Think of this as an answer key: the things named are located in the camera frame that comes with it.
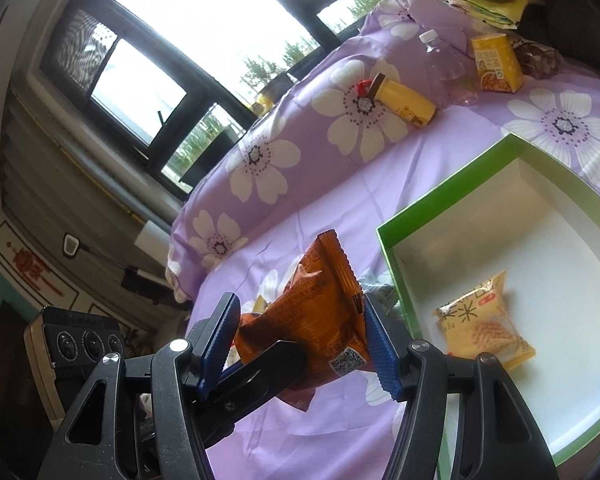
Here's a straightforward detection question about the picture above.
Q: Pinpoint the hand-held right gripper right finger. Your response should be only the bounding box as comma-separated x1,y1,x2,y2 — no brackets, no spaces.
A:
362,294,561,480

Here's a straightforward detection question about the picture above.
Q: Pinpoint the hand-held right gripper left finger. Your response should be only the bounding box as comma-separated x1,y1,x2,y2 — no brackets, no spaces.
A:
50,292,241,480

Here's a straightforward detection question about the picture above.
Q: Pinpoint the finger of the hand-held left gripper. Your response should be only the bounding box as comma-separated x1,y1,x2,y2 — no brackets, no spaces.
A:
195,340,311,453

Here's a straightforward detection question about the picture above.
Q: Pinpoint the orange snack packet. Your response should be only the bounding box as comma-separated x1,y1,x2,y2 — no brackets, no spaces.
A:
232,230,376,411

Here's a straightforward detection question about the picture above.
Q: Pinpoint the green cardboard box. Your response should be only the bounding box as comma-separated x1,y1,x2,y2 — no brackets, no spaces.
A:
375,132,600,468

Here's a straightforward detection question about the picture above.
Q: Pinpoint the beige appliance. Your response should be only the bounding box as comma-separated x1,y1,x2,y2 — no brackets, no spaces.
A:
24,319,67,422

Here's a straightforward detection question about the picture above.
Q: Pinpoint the silver snack packet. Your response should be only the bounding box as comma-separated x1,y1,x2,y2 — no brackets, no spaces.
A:
357,270,398,317

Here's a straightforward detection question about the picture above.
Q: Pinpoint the yellow snack packet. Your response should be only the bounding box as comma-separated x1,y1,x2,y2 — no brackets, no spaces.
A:
432,270,537,372

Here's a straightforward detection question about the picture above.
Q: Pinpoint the white paper sheet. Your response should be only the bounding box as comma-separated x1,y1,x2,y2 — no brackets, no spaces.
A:
134,221,172,257

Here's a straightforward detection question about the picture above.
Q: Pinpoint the purple floral bedsheet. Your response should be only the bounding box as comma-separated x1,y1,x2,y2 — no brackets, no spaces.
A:
182,72,600,480

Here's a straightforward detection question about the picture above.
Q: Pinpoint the black plant pot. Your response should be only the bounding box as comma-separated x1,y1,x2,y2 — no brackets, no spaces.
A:
260,72,302,106
179,127,247,184

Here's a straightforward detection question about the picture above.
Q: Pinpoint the small yellow object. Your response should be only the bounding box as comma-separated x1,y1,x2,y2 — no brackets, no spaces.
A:
251,91,277,114

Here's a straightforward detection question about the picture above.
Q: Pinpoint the yellow bear bottle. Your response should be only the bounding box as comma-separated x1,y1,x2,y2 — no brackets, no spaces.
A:
357,72,437,130

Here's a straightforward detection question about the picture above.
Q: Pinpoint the clear plastic bottle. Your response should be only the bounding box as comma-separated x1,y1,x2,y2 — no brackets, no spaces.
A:
419,30,478,106

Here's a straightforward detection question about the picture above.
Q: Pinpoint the yellow drink carton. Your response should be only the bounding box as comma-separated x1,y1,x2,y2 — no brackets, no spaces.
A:
470,33,525,95

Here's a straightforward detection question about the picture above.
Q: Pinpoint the black framed window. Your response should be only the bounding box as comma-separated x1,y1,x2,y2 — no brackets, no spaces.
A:
40,0,431,191

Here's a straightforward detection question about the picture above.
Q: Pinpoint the brown snack bag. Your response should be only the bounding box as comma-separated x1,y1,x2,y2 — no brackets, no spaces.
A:
515,42,563,78

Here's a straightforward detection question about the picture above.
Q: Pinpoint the yellow green folded cloth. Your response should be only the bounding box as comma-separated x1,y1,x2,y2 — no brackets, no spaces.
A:
452,0,537,29

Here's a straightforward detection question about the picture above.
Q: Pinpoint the red knot wall decoration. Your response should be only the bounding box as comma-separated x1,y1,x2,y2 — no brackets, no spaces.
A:
9,241,57,297

